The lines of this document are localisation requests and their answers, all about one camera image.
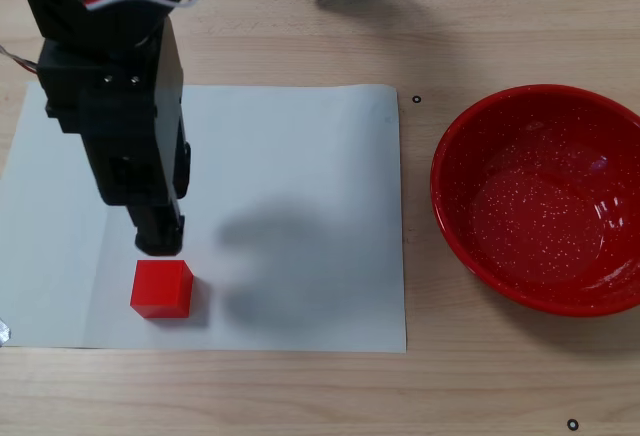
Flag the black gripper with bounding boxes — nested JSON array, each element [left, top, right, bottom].
[[38, 18, 195, 258]]

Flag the red cube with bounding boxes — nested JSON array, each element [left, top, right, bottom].
[[129, 259, 195, 319]]

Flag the red speckled bowl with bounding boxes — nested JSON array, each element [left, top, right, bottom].
[[429, 84, 640, 318]]

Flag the white paper sheet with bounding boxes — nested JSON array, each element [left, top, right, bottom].
[[0, 81, 409, 356]]

